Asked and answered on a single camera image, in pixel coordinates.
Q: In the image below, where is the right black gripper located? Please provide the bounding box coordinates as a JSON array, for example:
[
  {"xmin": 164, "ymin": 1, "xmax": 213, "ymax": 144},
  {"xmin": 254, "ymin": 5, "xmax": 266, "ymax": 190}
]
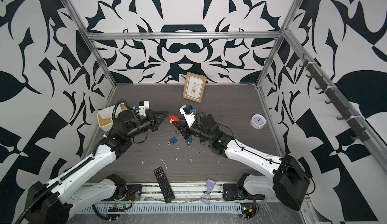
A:
[{"xmin": 174, "ymin": 116, "xmax": 215, "ymax": 144}]

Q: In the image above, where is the red padlock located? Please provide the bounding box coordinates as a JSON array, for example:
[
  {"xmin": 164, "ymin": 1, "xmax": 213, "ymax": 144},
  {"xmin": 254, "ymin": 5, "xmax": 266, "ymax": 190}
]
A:
[{"xmin": 168, "ymin": 115, "xmax": 180, "ymax": 124}]

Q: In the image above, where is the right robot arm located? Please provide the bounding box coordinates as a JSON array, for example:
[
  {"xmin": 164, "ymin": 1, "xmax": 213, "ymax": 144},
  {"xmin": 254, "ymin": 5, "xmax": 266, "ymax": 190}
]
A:
[{"xmin": 169, "ymin": 115, "xmax": 311, "ymax": 211}]

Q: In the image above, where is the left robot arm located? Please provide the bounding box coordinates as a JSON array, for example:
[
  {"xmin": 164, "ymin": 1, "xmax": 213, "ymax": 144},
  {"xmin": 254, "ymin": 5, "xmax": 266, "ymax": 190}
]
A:
[{"xmin": 16, "ymin": 110, "xmax": 169, "ymax": 224}]

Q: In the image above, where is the small blue padlock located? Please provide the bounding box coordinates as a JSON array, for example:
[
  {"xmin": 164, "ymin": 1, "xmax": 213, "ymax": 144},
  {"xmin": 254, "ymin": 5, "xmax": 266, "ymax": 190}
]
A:
[{"xmin": 185, "ymin": 136, "xmax": 193, "ymax": 147}]

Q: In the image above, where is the large blue padlock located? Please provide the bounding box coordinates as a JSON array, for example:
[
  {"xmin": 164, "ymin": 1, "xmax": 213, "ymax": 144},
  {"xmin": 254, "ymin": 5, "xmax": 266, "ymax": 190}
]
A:
[{"xmin": 168, "ymin": 131, "xmax": 179, "ymax": 145}]

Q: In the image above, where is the white tissue box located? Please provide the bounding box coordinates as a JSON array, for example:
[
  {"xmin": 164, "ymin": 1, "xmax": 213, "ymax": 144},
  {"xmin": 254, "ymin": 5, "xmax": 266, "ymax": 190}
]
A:
[{"xmin": 97, "ymin": 103, "xmax": 127, "ymax": 132}]

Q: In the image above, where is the purple hourglass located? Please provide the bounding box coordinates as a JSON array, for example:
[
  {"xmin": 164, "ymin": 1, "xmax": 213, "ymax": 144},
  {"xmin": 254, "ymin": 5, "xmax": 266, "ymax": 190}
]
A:
[{"xmin": 200, "ymin": 179, "xmax": 216, "ymax": 205}]

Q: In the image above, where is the black remote control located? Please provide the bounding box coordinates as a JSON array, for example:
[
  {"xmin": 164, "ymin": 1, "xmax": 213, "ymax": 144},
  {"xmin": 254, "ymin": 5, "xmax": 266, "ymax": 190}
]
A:
[{"xmin": 154, "ymin": 167, "xmax": 175, "ymax": 203}]

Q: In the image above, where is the white alarm clock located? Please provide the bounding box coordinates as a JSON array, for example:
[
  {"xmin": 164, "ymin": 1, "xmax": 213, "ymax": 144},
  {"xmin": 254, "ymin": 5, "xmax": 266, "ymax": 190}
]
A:
[{"xmin": 250, "ymin": 114, "xmax": 267, "ymax": 129}]

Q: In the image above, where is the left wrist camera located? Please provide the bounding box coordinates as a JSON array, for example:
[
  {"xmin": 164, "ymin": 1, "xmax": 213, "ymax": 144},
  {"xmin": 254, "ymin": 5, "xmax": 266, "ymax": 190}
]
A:
[{"xmin": 133, "ymin": 101, "xmax": 150, "ymax": 118}]

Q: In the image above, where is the wooden picture frame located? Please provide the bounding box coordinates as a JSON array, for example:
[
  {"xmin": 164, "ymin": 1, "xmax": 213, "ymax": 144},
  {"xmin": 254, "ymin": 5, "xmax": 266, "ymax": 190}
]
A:
[{"xmin": 183, "ymin": 72, "xmax": 207, "ymax": 103}]

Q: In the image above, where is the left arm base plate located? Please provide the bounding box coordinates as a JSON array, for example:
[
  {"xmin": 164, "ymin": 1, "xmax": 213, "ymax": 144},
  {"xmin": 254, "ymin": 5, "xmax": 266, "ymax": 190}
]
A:
[{"xmin": 103, "ymin": 184, "xmax": 143, "ymax": 201}]

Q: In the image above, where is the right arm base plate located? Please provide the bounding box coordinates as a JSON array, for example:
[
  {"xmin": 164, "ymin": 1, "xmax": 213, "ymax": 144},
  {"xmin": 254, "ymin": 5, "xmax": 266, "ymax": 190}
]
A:
[{"xmin": 223, "ymin": 184, "xmax": 266, "ymax": 201}]

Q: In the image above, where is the black wall hook rail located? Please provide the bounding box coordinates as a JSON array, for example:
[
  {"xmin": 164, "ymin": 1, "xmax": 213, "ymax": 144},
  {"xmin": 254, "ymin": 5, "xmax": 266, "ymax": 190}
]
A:
[{"xmin": 300, "ymin": 59, "xmax": 371, "ymax": 142}]

